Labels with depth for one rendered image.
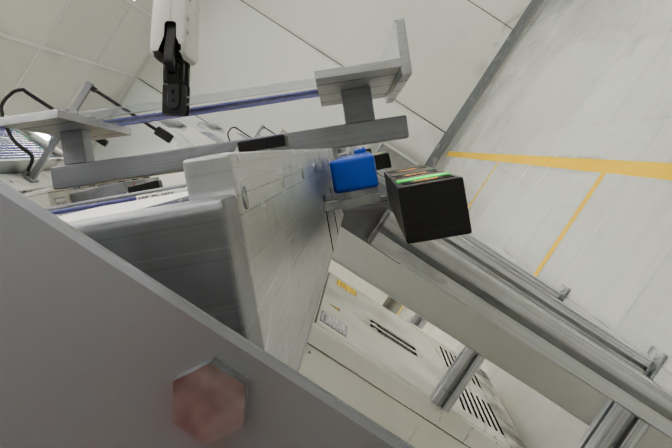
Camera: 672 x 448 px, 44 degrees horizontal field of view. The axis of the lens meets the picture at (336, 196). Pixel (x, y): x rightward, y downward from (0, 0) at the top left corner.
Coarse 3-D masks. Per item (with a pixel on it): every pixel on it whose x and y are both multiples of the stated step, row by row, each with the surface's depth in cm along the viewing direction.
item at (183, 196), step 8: (184, 192) 37; (136, 200) 38; (144, 200) 35; (152, 200) 32; (160, 200) 29; (168, 200) 27; (176, 200) 26; (184, 200) 24; (96, 208) 36; (104, 208) 32; (112, 208) 30; (120, 208) 28; (128, 208) 26; (136, 208) 24; (144, 208) 23; (64, 216) 31; (72, 216) 28; (80, 216) 26; (88, 216) 25; (96, 216) 23
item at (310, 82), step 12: (276, 84) 112; (288, 84) 112; (300, 84) 112; (312, 84) 112; (192, 96) 112; (204, 96) 112; (216, 96) 112; (228, 96) 112; (240, 96) 112; (108, 108) 113; (120, 108) 113; (132, 108) 113; (144, 108) 112; (156, 108) 112
